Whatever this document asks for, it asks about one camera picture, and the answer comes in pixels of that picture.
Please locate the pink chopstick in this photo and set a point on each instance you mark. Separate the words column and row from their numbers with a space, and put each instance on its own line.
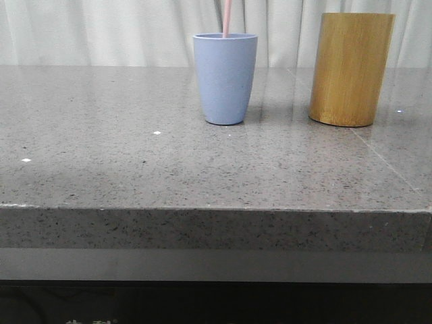
column 226, row 18

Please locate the white pleated curtain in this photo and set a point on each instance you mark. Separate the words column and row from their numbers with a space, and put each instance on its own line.
column 159, row 33

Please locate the blue plastic cup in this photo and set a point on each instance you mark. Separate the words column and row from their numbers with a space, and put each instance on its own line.
column 225, row 71

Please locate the bamboo wooden cylinder holder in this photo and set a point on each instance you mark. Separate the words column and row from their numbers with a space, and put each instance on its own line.
column 349, row 68

